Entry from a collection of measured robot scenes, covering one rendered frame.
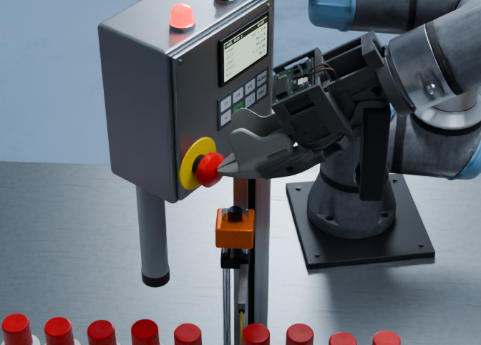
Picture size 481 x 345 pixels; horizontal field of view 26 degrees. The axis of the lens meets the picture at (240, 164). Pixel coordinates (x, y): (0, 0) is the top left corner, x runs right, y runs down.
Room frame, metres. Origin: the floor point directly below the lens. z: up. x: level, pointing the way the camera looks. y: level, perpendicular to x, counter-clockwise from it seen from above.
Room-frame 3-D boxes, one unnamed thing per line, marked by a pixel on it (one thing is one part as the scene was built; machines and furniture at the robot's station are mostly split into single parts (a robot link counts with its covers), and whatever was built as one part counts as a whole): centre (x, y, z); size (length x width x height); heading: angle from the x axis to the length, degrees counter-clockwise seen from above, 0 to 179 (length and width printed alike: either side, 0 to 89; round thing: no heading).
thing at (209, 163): (0.87, 0.03, 1.33); 0.04 x 0.03 x 0.04; 142
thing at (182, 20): (0.91, 0.06, 1.49); 0.03 x 0.03 x 0.02
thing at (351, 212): (1.38, -0.19, 0.89); 0.15 x 0.15 x 0.10
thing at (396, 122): (1.38, -0.20, 1.01); 0.13 x 0.12 x 0.14; 81
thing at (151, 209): (0.97, 0.11, 1.18); 0.04 x 0.04 x 0.21
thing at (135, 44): (0.95, 0.05, 1.38); 0.17 x 0.10 x 0.19; 142
